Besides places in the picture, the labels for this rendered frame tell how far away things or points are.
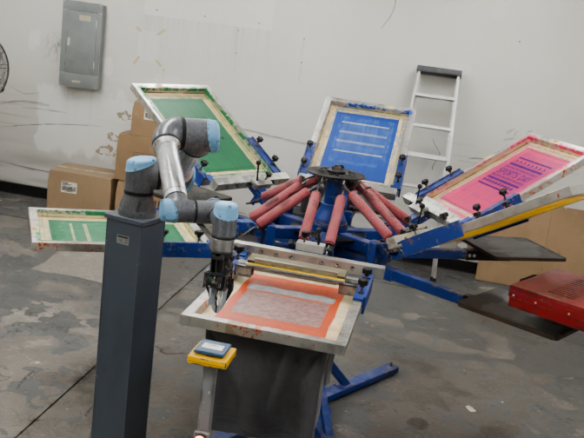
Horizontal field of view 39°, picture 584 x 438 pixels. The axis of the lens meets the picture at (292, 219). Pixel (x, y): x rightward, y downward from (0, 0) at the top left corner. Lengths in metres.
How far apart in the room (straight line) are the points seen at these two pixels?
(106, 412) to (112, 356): 0.25
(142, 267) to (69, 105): 5.01
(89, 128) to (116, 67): 0.65
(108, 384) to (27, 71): 5.24
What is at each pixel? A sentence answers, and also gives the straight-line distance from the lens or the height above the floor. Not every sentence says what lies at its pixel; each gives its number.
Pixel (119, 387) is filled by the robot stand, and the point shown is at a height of 0.49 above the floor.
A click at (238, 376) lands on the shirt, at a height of 0.76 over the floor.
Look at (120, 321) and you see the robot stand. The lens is 3.41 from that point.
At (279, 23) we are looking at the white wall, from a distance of 7.51.
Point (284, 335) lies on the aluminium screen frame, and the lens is 2.85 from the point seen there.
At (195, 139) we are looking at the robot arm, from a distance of 2.90.
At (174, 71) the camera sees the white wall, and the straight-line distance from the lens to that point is 7.78.
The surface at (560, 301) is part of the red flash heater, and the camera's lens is 3.37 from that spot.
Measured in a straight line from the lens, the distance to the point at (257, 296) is 3.27.
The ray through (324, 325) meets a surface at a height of 0.95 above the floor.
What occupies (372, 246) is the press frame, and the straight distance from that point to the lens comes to 3.96.
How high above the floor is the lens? 2.04
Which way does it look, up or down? 14 degrees down
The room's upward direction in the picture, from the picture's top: 7 degrees clockwise
